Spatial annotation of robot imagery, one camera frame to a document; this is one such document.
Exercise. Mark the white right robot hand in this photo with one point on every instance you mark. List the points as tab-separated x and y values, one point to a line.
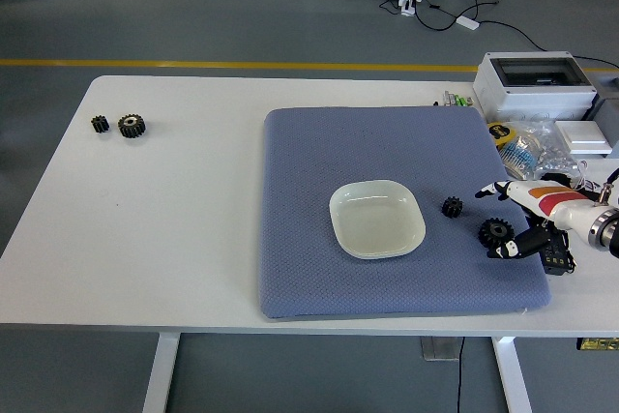
546	200

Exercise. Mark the large black gear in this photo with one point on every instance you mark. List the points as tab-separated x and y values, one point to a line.
131	126
493	229

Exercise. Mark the small black gear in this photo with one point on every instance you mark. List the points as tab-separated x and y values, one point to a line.
452	207
99	124

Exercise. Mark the grey metal box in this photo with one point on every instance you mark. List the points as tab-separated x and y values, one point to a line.
608	118

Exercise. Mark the clear bag of screws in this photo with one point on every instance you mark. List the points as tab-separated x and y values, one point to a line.
551	152

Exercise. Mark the bag of blue resistors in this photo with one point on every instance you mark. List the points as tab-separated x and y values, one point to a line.
517	156

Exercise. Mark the black digital meter module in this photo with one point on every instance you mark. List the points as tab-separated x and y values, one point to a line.
556	260

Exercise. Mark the yellow black tape measure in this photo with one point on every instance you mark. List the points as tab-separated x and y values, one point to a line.
500	132

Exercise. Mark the green small terminal connector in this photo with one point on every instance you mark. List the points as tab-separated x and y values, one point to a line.
465	101

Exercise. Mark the grey small terminal connector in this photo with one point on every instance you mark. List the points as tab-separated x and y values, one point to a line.
450	98

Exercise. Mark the white square dish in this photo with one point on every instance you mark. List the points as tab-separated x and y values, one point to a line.
377	219

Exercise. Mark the white table leg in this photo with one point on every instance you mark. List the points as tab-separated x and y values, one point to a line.
512	374
159	374

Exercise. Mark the white floor adapter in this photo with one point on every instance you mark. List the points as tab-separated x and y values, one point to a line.
467	22

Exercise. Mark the blue-grey textured mat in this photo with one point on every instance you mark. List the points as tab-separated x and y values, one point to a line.
338	152

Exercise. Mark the white power strip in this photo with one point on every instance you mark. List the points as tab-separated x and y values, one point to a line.
410	3

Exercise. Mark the white flat switch box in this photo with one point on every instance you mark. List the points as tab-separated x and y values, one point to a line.
582	137

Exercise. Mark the grey electrical enclosure box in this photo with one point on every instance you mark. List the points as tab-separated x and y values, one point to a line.
532	94

